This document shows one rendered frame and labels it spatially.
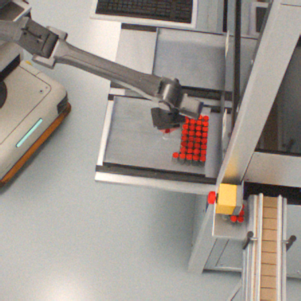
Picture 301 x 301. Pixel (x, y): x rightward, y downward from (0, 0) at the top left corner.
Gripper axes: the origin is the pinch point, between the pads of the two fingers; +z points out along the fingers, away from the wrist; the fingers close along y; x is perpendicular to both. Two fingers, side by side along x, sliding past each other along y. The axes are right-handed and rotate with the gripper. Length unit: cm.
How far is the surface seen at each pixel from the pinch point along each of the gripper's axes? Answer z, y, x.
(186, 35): 10, 16, 47
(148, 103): 9.4, -3.4, 16.9
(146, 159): 11.0, -7.0, -4.0
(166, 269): 99, 3, -17
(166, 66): 11.0, 5.8, 33.7
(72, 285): 99, -42, -19
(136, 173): 9.1, -11.2, -9.4
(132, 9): 16, -2, 68
